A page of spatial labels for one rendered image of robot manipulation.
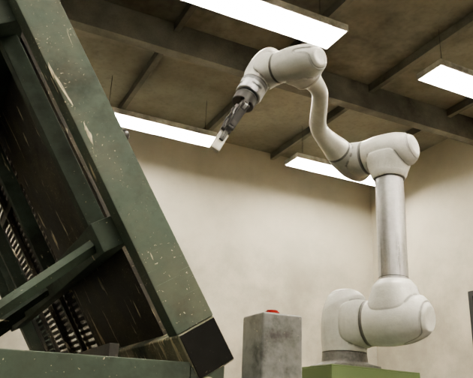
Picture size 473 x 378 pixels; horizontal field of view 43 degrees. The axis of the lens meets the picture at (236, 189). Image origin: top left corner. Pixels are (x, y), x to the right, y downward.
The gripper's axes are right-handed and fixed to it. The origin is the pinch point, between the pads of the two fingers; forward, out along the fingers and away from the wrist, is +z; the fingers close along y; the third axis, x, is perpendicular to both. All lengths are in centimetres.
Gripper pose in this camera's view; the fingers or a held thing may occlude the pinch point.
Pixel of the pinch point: (218, 141)
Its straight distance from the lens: 183.2
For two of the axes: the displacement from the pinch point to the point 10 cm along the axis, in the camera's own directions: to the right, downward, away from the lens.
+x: 7.8, 5.9, 2.1
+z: -4.3, 7.5, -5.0
